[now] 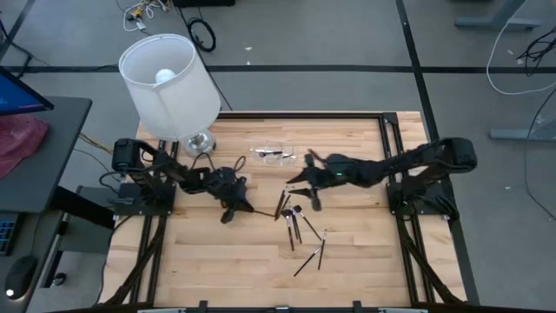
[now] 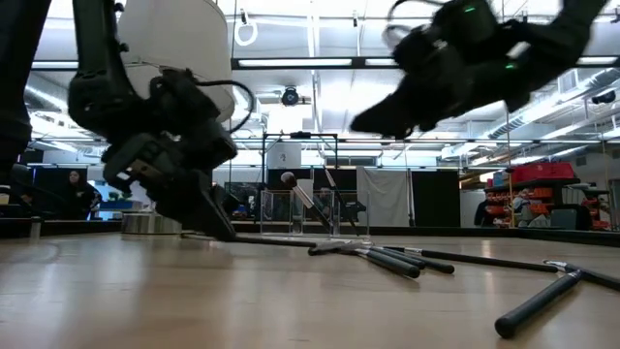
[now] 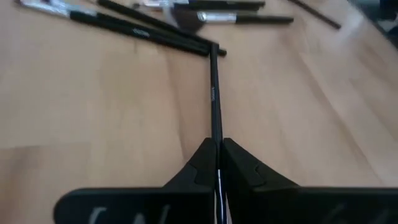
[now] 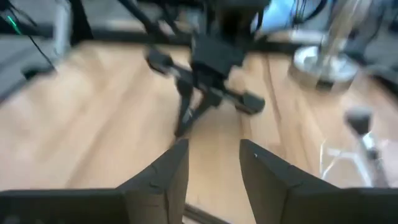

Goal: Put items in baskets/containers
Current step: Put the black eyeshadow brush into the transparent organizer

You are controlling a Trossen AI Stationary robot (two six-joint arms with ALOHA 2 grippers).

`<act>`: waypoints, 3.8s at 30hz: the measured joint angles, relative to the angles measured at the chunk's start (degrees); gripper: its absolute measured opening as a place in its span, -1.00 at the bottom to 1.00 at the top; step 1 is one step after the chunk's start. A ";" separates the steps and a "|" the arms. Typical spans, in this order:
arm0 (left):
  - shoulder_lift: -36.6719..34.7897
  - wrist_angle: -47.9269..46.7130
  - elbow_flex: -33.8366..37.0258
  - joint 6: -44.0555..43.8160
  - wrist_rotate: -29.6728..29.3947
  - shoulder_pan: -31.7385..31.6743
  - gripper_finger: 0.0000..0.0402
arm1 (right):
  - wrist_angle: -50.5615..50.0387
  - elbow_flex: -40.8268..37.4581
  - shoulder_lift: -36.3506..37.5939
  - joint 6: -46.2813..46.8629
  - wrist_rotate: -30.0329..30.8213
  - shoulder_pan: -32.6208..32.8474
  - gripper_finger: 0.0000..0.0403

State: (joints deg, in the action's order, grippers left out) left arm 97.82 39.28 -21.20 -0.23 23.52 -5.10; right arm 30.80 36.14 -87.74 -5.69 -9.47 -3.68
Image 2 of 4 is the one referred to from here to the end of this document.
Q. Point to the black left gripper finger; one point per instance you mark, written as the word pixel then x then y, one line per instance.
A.
pixel 222 196
pixel 198 208

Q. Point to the black table edge rail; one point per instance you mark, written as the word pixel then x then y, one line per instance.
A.
pixel 436 231

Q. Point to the silver table lamp white shade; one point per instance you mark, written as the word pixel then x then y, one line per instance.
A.
pixel 194 39

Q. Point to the clear acrylic brush organizer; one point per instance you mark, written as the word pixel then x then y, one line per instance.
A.
pixel 271 213

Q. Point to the black overhead camera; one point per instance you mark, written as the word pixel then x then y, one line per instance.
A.
pixel 290 96

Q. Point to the black background frame stand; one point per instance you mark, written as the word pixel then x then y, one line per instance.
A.
pixel 300 134

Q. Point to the person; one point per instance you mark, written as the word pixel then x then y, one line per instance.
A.
pixel 483 213
pixel 77 194

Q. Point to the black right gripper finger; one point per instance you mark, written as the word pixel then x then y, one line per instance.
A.
pixel 448 116
pixel 412 111

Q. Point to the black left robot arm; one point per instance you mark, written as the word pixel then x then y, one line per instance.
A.
pixel 97 43

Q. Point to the white sign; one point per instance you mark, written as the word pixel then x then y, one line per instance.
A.
pixel 283 156

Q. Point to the white hanging cloth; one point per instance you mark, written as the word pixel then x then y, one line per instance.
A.
pixel 382 199

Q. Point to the thick black makeup brush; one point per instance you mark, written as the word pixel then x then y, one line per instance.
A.
pixel 533 305

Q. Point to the black partition panel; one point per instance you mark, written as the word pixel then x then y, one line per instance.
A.
pixel 436 199

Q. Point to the small metal post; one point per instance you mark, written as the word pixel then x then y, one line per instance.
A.
pixel 35 228

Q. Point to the red storage bin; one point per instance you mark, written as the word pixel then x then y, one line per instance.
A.
pixel 542 172

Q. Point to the black storage shelf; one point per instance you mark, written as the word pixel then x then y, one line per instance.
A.
pixel 533 183

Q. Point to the round powder makeup brush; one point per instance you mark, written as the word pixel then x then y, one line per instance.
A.
pixel 289 178

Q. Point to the black overhead light bar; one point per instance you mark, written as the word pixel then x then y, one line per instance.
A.
pixel 358 62

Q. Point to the fan makeup brush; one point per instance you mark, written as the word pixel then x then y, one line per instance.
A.
pixel 392 264

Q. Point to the black ceiling fixture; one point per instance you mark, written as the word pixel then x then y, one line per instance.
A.
pixel 604 97

